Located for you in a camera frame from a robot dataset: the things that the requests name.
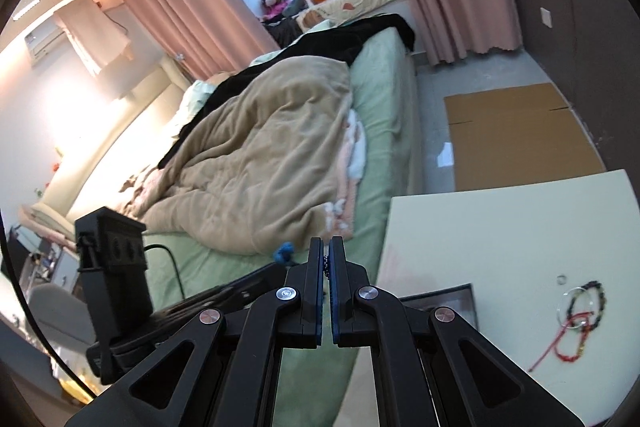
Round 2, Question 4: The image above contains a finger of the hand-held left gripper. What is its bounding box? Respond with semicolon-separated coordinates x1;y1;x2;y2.
114;309;201;358
172;262;302;310

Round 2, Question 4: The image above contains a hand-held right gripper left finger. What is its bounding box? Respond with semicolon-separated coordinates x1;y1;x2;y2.
62;237;325;427

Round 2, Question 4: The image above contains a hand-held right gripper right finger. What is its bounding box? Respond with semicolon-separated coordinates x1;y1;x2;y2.
328;236;586;427

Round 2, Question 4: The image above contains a black square gift box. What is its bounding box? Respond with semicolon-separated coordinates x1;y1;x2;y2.
397;283;479;333

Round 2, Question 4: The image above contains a grey chair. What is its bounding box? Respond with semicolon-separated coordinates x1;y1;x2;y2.
27;282;98;348

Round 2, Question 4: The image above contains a cream padded headboard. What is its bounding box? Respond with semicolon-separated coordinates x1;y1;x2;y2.
20;57;201;228

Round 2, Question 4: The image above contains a pink white printed blanket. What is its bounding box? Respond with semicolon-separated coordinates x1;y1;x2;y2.
322;109;371;233

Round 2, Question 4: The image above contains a beige duvet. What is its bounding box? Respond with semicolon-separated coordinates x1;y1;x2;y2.
117;57;368;255

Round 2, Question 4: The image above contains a white side table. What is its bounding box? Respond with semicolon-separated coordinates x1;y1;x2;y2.
345;169;640;427

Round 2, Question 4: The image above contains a pale green pillow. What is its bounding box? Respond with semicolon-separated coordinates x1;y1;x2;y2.
167;79;221;132

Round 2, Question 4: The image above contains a bed with green sheet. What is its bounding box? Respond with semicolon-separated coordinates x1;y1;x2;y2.
20;14;421;427

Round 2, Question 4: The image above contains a clear thin bangle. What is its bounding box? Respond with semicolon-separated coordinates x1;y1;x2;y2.
556;289;594;331

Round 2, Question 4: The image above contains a flat brown cardboard sheet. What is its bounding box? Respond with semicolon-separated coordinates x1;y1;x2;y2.
444;82;607;194

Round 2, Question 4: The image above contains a black garment on bed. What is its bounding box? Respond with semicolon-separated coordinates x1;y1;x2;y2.
157;13;417;170

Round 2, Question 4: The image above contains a white air conditioner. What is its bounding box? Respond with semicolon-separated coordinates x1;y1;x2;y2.
24;24;68;58

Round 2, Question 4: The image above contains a pink plush toy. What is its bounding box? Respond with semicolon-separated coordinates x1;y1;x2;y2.
262;0;293;20

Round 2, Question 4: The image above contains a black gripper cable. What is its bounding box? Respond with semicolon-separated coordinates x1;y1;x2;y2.
142;244;186;300

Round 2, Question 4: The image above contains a red cord bead bracelet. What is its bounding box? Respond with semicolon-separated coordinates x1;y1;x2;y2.
527;314;591;373

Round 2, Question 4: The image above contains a dark bead bracelet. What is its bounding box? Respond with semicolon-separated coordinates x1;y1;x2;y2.
567;279;606;333

